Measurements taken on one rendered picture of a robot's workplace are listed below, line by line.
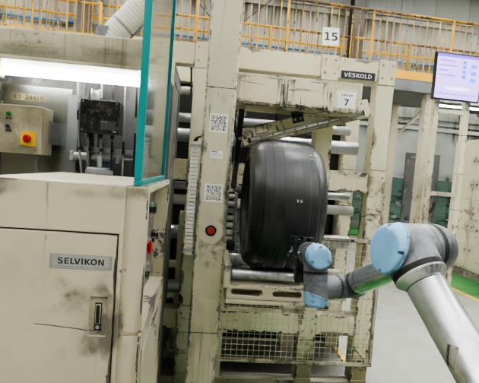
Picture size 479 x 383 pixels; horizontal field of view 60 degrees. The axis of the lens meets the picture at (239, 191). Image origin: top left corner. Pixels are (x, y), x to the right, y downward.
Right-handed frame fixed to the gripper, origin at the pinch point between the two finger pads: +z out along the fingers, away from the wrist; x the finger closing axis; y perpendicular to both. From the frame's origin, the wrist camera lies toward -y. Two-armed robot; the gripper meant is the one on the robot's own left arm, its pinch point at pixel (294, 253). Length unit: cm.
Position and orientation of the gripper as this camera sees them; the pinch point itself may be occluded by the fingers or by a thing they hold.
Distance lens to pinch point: 161.5
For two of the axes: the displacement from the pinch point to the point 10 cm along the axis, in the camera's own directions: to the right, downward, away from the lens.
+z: -0.9, 0.6, 9.9
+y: 0.7, -10.0, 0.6
